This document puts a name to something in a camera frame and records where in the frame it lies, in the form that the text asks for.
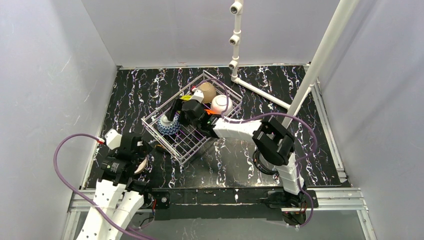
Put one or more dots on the yellow-green bowl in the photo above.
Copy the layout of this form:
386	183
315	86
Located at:
186	97

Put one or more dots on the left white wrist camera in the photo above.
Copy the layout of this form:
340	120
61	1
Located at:
112	139

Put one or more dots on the aluminium table frame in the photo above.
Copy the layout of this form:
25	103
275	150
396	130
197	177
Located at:
220	180

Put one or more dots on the small yellow black object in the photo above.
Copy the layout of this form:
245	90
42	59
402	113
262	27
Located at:
160	148

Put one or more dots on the orange bowl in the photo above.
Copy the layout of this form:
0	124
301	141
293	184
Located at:
211	112

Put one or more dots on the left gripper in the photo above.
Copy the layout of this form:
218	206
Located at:
133	145

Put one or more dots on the white wire dish rack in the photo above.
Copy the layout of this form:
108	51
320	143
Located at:
187	141

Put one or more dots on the white pipe camera frame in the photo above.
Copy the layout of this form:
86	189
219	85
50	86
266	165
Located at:
286	32

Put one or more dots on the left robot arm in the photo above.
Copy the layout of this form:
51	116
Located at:
118	195

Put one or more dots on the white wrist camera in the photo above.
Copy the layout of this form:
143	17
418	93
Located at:
112	139
198	95

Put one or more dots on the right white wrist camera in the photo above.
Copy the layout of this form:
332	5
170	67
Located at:
198	95

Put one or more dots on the beige bowl white inside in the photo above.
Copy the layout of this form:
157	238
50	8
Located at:
209	92

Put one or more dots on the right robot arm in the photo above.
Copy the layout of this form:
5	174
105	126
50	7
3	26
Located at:
274	152

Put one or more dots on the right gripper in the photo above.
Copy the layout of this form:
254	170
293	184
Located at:
180	108

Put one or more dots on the red patterned bowl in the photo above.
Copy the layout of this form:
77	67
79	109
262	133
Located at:
168	127

